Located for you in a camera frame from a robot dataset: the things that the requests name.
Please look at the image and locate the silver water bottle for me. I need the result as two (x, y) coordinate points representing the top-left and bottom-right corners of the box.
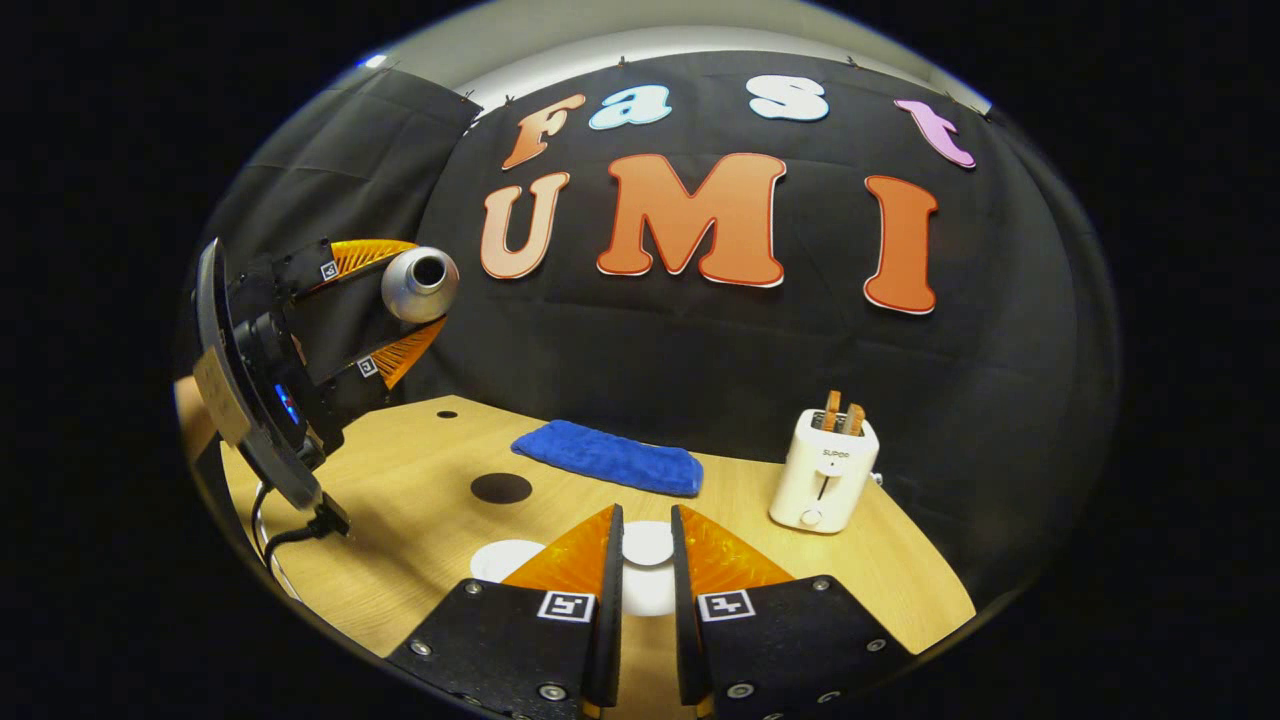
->
(381, 246), (461, 324)

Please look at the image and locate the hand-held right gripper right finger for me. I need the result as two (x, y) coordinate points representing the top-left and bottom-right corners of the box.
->
(670, 505), (916, 720)

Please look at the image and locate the blue towel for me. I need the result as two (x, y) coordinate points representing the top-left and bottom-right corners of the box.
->
(510, 419), (704, 498)

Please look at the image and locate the dark round coaster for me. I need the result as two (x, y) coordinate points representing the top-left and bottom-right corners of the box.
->
(470, 472), (534, 505)

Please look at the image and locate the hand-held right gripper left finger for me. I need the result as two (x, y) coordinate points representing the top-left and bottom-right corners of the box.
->
(385, 503), (626, 720)

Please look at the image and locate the cream toaster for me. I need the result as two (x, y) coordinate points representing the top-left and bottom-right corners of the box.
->
(768, 408), (881, 535)

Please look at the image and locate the white teacup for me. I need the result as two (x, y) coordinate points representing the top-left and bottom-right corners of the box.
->
(470, 538), (677, 617)

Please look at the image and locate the white teacup lid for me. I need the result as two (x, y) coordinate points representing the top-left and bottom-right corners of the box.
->
(622, 520), (676, 567)

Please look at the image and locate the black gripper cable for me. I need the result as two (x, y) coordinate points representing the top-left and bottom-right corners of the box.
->
(250, 480), (353, 601)

